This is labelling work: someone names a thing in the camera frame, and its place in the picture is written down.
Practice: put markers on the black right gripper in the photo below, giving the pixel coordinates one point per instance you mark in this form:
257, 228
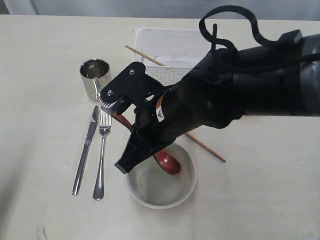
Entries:
204, 96

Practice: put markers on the dark red wooden spoon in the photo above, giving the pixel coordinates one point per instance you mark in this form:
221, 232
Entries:
167, 162

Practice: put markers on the white floral ceramic bowl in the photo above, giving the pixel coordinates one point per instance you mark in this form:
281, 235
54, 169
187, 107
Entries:
154, 188

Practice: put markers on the silver fork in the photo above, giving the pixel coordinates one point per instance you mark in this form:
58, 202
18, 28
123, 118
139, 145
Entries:
105, 125

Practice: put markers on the silver table knife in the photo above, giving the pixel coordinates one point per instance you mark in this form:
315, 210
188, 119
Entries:
86, 147

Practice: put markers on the wooden chopstick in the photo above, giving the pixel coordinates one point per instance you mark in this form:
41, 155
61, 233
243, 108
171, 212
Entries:
145, 56
205, 147

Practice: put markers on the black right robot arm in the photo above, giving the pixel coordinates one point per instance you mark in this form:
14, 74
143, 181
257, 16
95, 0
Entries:
278, 81

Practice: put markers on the white perforated plastic basket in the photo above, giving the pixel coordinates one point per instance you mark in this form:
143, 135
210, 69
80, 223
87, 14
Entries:
178, 49

